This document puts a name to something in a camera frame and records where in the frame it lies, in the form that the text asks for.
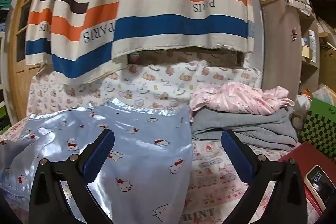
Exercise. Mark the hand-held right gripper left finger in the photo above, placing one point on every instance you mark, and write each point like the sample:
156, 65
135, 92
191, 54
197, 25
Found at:
98, 155

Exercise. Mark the wooden door with panes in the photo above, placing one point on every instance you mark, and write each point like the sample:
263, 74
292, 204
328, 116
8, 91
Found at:
21, 37

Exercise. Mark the red tray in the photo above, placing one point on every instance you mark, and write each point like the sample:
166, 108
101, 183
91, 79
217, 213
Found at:
309, 154

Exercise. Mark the striped hanging curtain cloth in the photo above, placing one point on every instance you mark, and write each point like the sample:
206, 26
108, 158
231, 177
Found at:
170, 3

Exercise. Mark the strawberry print bed sheet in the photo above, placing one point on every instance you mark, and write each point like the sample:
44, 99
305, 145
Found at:
210, 182

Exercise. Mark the large cardboard box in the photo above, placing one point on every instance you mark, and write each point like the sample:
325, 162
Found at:
328, 66

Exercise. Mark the pink printed garment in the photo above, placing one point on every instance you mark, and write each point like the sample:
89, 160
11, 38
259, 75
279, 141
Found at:
236, 98

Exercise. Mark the green checkered box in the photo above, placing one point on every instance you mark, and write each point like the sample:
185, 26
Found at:
317, 129

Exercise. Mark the wooden shelf cabinet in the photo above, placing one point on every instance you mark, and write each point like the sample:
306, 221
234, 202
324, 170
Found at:
281, 43

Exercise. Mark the white plastic bag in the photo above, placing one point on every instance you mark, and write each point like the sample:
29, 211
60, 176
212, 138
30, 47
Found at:
303, 103

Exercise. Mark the blue satin cat-print pants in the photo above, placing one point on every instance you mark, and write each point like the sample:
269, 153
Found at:
147, 161

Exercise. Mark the grey remote control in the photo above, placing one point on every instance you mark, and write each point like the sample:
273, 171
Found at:
319, 184

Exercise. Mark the grey folded garment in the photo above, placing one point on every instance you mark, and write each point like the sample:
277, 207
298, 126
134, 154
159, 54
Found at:
249, 124

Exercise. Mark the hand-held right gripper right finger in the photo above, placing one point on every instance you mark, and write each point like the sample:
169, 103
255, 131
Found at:
236, 158

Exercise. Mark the white bottle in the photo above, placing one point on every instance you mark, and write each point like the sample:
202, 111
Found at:
313, 47

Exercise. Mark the bear print bed sheet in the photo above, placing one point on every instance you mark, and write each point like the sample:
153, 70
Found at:
157, 85

